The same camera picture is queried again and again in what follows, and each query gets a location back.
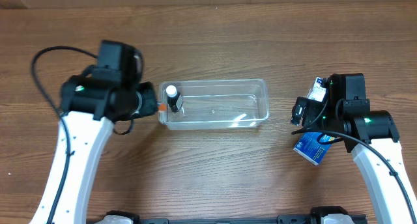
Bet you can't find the orange bottle white cap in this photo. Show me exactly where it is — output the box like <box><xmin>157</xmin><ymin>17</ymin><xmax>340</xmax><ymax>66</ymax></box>
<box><xmin>158</xmin><ymin>103</ymin><xmax>167</xmax><ymax>112</ymax></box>

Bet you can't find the white Hansaplast plaster box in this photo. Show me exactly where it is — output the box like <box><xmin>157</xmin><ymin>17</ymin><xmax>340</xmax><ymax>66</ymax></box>
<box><xmin>306</xmin><ymin>77</ymin><xmax>327</xmax><ymax>102</ymax></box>

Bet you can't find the black bottle white cap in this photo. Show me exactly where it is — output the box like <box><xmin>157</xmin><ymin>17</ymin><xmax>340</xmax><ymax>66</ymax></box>
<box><xmin>165</xmin><ymin>85</ymin><xmax>183</xmax><ymax>113</ymax></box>

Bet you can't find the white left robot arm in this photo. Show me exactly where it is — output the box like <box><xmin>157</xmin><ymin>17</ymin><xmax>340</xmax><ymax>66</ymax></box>
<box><xmin>31</xmin><ymin>74</ymin><xmax>158</xmax><ymax>223</ymax></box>

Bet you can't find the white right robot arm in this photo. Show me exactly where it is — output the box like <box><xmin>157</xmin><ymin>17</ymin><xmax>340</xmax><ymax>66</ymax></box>
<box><xmin>291</xmin><ymin>97</ymin><xmax>416</xmax><ymax>223</ymax></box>

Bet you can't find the clear plastic container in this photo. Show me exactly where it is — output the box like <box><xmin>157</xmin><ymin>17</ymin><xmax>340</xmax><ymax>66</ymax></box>
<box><xmin>158</xmin><ymin>79</ymin><xmax>270</xmax><ymax>130</ymax></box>

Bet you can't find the blue medicine box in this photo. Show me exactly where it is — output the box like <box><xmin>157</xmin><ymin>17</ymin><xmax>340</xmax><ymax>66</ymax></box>
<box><xmin>293</xmin><ymin>133</ymin><xmax>335</xmax><ymax>165</ymax></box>

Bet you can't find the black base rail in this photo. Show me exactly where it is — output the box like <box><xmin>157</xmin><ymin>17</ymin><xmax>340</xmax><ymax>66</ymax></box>
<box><xmin>96</xmin><ymin>206</ymin><xmax>367</xmax><ymax>224</ymax></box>

